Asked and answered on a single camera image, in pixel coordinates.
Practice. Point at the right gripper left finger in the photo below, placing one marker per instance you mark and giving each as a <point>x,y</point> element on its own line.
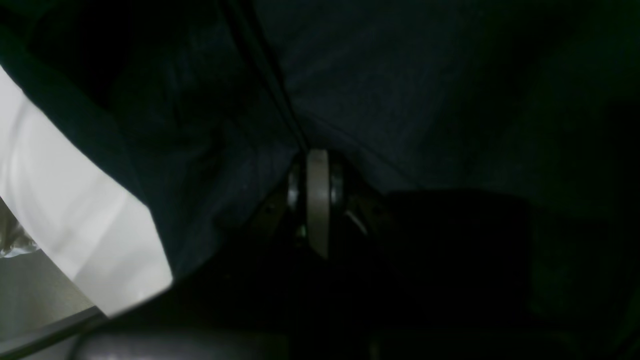
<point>207,316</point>

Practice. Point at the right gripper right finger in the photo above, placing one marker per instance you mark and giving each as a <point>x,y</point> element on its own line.
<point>449,272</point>

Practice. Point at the black t-shirt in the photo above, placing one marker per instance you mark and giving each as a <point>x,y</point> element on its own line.
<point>142,135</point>

